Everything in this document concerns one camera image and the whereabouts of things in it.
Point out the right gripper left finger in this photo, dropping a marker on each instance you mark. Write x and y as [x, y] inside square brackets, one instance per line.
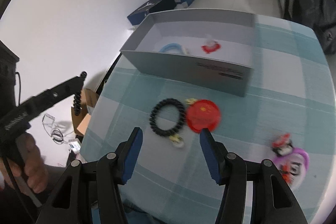
[128, 152]

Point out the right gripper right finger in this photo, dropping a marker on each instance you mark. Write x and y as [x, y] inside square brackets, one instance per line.
[215, 157]

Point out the red clear ring charm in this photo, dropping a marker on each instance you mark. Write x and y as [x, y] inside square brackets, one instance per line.
[210, 45]

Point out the person's left hand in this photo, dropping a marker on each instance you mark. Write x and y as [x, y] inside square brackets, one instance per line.
[35, 168]

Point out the small yellow white charm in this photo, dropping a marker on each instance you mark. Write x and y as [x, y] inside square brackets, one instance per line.
[177, 141]

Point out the red round flag badge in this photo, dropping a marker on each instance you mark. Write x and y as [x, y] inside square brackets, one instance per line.
[203, 114]

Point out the brown cardboard box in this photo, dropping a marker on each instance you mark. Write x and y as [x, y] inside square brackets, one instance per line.
[88, 102]

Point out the teal plaid tablecloth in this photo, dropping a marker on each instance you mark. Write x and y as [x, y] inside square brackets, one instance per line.
[291, 91]

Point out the grey cardboard tray box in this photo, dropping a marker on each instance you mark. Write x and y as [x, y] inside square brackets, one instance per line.
[168, 44]

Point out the dark blue shoe box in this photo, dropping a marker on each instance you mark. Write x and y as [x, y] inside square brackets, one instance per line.
[151, 6]

